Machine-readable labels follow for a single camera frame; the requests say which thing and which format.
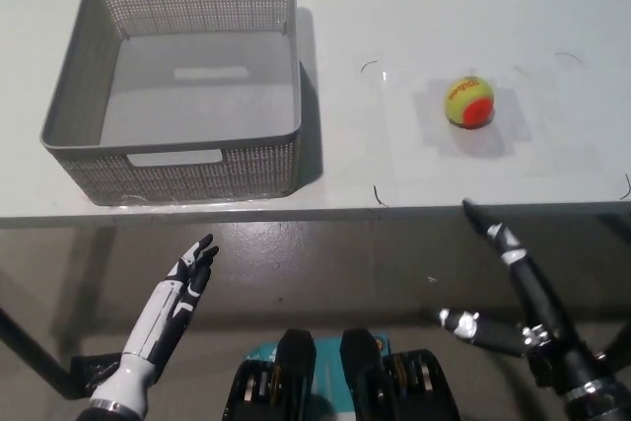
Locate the black metal table leg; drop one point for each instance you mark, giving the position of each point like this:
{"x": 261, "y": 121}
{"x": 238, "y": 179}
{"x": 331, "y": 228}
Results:
{"x": 34, "y": 349}
{"x": 622, "y": 337}

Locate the yellow orange tennis ball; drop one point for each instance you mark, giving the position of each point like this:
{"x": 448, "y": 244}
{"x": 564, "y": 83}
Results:
{"x": 466, "y": 98}

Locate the grey tape patch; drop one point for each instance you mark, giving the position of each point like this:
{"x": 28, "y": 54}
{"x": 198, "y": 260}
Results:
{"x": 512, "y": 135}

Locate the grey perforated plastic basket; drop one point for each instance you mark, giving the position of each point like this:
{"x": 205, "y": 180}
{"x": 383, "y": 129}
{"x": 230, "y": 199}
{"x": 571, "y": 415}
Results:
{"x": 197, "y": 174}

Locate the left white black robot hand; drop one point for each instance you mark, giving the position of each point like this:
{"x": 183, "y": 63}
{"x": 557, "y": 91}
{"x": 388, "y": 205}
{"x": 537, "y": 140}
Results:
{"x": 162, "y": 312}

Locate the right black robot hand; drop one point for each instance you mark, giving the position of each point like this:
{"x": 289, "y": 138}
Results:
{"x": 535, "y": 293}

